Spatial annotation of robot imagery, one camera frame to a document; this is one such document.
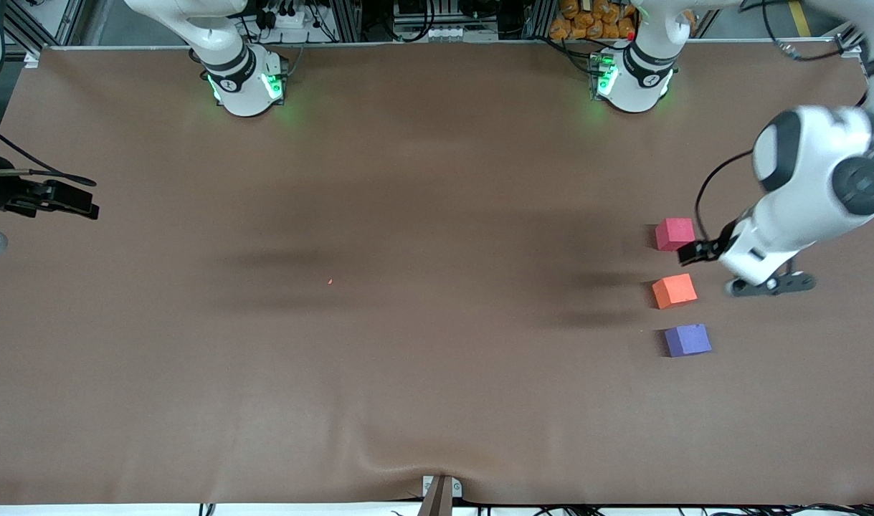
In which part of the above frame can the orange foam block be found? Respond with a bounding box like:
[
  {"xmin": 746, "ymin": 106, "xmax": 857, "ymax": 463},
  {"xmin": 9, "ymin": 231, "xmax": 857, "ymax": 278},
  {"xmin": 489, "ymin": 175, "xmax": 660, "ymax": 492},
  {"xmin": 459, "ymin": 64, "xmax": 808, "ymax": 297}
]
[{"xmin": 651, "ymin": 272, "xmax": 698, "ymax": 310}]

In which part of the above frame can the red foam block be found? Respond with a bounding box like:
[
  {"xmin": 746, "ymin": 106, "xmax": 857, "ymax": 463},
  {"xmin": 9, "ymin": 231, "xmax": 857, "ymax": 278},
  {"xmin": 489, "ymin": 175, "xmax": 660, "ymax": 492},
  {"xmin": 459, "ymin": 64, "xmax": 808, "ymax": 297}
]
[{"xmin": 655, "ymin": 218, "xmax": 696, "ymax": 252}]

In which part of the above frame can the purple foam block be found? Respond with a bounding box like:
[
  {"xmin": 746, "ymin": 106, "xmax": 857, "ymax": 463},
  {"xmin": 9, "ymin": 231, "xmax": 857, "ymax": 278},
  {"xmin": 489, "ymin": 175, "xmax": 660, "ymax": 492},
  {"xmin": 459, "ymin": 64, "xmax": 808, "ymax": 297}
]
[{"xmin": 664, "ymin": 323, "xmax": 713, "ymax": 358}]

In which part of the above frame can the pile of orange bags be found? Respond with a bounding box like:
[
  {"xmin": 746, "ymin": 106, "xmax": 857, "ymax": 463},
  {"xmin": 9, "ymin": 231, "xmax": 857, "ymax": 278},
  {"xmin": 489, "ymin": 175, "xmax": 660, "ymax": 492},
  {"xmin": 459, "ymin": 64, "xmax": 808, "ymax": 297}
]
[{"xmin": 548, "ymin": 0, "xmax": 639, "ymax": 42}]

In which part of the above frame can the brown table mat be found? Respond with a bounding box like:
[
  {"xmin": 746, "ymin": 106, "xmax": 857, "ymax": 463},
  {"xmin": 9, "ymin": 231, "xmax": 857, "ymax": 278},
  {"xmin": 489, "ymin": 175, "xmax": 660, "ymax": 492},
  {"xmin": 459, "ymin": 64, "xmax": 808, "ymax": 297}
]
[{"xmin": 0, "ymin": 39, "xmax": 874, "ymax": 507}]

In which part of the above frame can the white power strip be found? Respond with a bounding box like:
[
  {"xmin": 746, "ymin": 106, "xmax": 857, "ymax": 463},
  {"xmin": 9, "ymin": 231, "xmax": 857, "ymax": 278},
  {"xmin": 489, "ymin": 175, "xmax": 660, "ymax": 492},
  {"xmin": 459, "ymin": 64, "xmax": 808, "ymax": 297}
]
[{"xmin": 260, "ymin": 6, "xmax": 310, "ymax": 31}]

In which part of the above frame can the white connector row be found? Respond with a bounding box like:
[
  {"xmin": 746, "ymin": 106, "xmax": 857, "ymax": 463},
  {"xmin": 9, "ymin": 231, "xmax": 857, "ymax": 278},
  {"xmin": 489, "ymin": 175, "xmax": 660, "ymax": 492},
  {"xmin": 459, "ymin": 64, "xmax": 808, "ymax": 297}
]
[{"xmin": 399, "ymin": 24, "xmax": 482, "ymax": 43}]

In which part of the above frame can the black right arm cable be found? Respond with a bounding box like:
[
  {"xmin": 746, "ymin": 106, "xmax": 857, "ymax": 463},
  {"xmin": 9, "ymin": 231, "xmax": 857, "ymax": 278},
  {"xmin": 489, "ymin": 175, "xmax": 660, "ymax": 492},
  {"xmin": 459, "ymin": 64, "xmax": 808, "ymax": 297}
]
[{"xmin": 0, "ymin": 120, "xmax": 98, "ymax": 188}]

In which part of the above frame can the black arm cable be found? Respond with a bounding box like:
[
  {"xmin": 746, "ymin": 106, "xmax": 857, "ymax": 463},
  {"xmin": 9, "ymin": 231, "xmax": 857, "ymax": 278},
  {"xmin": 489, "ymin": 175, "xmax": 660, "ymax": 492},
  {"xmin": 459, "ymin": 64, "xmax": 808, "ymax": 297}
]
[
  {"xmin": 694, "ymin": 0, "xmax": 852, "ymax": 246},
  {"xmin": 0, "ymin": 120, "xmax": 98, "ymax": 188}
]

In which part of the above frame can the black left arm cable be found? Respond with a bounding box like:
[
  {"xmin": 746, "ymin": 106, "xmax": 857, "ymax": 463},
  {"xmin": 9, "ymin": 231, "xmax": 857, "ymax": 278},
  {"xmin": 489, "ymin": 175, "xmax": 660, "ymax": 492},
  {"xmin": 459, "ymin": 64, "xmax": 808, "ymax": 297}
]
[{"xmin": 694, "ymin": 0, "xmax": 852, "ymax": 246}]

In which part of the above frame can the grey metal table bracket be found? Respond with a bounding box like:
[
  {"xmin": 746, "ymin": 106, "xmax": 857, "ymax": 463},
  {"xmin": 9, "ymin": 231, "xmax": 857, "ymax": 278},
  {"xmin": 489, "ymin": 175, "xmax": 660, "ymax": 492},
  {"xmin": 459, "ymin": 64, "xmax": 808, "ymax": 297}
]
[{"xmin": 422, "ymin": 474, "xmax": 463, "ymax": 500}]

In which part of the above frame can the grey aluminium frame post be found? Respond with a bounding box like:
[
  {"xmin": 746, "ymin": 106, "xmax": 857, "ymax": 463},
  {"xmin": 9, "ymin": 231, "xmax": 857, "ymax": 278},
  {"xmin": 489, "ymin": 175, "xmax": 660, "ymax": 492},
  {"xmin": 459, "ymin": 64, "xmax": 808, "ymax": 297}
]
[{"xmin": 332, "ymin": 0, "xmax": 364, "ymax": 43}]

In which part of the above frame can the brown bar under bracket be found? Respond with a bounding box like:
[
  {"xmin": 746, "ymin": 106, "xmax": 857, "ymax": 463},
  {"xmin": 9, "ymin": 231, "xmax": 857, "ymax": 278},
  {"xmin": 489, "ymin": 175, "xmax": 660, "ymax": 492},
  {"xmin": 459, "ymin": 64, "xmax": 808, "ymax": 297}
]
[{"xmin": 417, "ymin": 477, "xmax": 454, "ymax": 516}]

